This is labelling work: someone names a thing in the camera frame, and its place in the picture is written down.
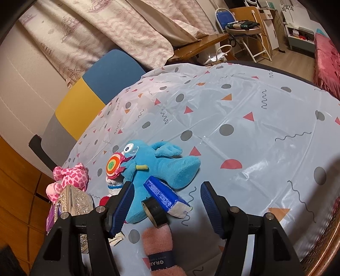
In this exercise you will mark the blue folding chair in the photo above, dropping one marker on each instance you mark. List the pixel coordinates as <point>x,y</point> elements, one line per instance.
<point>224,18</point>

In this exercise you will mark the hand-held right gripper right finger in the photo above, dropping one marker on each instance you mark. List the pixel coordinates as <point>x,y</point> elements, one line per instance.
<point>212,209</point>

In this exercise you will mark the black tape roll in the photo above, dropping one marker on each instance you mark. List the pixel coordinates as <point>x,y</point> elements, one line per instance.
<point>159,215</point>

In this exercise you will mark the blue tissue packet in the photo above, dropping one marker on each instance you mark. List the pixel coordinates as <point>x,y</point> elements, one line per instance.
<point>162,193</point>

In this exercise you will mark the rainbow lollipop toy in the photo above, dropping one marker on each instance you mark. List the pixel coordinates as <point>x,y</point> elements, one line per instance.
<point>114,166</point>

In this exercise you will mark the pink towel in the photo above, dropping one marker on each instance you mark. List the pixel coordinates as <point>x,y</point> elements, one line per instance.
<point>156,241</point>

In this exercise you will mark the wooden desk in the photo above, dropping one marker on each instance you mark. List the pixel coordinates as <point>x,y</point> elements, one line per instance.
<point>196,47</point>

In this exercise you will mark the pink patterned curtain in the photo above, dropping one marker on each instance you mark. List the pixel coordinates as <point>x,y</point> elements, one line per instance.
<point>106,31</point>

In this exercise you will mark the wooden board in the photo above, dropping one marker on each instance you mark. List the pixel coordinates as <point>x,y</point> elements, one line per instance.
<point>245,14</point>

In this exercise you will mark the pink spotted giraffe plush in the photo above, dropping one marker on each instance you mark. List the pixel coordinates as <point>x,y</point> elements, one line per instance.
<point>71,176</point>

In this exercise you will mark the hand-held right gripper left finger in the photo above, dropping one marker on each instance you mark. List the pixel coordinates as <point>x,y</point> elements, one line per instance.
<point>120,209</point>

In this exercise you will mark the purple carton box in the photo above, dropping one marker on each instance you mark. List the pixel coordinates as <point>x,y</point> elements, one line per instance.
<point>53,216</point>

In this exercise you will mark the white cabinet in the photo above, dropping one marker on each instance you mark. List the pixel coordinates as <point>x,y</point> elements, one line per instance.
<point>300,24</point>

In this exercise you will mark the pink fringed blanket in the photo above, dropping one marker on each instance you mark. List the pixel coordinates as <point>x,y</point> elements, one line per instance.
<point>326,61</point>

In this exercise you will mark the grey yellow blue chair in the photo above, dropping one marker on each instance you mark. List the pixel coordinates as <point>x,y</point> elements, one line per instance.
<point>79,100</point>

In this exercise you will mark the black hair dryer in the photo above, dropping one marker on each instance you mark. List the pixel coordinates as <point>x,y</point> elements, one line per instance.
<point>243,25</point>

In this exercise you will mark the patterned plastic tablecloth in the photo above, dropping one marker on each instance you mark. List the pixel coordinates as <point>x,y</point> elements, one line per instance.
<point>239,106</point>

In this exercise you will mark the beige plush with blue collar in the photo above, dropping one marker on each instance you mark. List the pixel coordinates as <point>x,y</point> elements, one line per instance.
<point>113,185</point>

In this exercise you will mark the blue plush toy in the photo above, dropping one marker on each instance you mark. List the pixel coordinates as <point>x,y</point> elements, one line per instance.
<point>170,169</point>

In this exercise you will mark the white folding stand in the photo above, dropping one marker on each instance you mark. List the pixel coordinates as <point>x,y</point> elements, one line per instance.
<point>255,39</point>

